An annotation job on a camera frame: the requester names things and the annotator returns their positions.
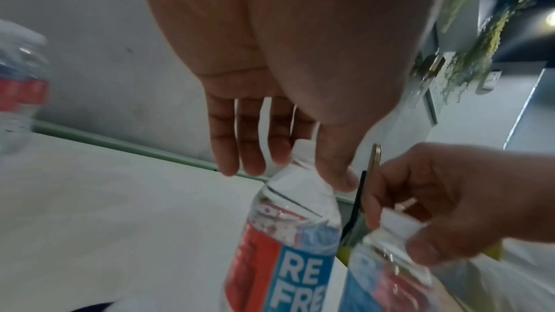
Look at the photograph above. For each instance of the hanging green plant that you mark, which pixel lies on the hanging green plant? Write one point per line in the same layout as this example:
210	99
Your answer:
477	50

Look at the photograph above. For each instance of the person's left hand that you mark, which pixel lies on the person's left hand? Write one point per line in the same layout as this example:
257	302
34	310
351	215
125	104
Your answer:
303	29

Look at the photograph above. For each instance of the shrink-wrapped pack of water bottles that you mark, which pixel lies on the shrink-wrapped pack of water bottles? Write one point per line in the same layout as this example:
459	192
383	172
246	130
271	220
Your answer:
498	279

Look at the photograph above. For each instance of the person's right hand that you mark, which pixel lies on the person's right hand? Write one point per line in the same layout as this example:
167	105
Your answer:
477	194

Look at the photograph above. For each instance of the wooden-backed green seat chair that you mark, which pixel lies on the wooden-backed green seat chair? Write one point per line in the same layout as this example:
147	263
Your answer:
355	201

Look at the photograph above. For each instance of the white table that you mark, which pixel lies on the white table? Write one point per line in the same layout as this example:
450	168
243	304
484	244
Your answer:
108	218

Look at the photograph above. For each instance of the gold metal fitting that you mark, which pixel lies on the gold metal fitting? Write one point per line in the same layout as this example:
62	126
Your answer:
433	64

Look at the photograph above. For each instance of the white wall socket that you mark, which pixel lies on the white wall socket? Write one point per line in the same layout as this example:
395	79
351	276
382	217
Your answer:
491	79

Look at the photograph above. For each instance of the neat rows of water bottles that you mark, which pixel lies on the neat rows of water bottles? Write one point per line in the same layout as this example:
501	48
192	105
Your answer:
21	91

